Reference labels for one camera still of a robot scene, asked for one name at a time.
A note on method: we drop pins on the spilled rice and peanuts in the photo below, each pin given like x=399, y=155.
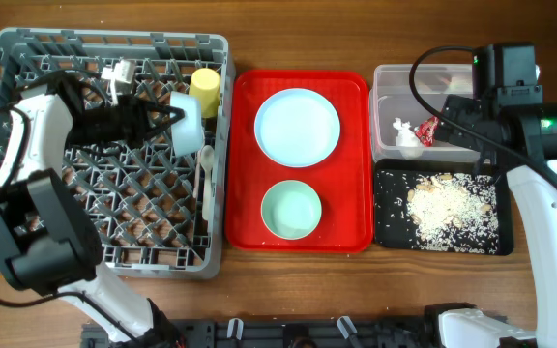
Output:
x=448, y=212

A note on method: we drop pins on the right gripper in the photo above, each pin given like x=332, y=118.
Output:
x=451, y=131

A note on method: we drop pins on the grey dishwasher rack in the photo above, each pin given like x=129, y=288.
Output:
x=139, y=199

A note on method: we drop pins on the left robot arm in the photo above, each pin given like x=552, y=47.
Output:
x=48, y=244

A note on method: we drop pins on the light blue bowl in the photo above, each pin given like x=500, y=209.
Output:
x=187, y=134

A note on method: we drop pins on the clear plastic bin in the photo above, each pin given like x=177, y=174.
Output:
x=390, y=98

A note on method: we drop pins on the yellow plastic cup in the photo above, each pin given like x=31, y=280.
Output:
x=205, y=87

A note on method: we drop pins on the green bowl with food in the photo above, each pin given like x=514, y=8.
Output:
x=291, y=210

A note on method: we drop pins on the white tissue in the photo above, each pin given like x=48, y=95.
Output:
x=409, y=145

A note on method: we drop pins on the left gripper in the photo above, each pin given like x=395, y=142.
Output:
x=131, y=103

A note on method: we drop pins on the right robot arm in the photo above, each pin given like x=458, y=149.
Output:
x=508, y=123

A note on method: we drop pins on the light blue plate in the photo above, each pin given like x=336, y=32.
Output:
x=296, y=128

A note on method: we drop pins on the red plastic tray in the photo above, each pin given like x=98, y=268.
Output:
x=342, y=180

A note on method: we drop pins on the red snack wrapper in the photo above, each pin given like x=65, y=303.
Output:
x=426, y=130

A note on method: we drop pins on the black aluminium base frame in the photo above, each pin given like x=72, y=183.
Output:
x=394, y=331

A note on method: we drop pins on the black plastic tray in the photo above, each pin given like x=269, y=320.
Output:
x=506, y=242

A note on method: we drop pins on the white plastic spoon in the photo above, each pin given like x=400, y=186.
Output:
x=207, y=162

